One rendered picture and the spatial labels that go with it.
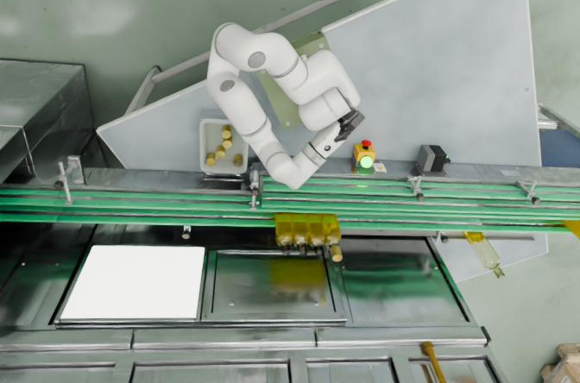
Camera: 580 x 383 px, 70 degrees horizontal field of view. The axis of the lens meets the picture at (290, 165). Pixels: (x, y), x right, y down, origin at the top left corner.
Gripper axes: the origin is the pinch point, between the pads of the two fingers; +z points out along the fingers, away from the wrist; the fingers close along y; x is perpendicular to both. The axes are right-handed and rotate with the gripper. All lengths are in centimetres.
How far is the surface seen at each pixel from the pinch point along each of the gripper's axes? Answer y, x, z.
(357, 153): 34.5, 24.6, -8.7
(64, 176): 22, -50, -80
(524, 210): 24, 89, 21
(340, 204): 26.2, 30.5, -26.6
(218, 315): -3, 14, -75
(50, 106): 65, -74, -82
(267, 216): 32, 15, -50
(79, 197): 30, -42, -88
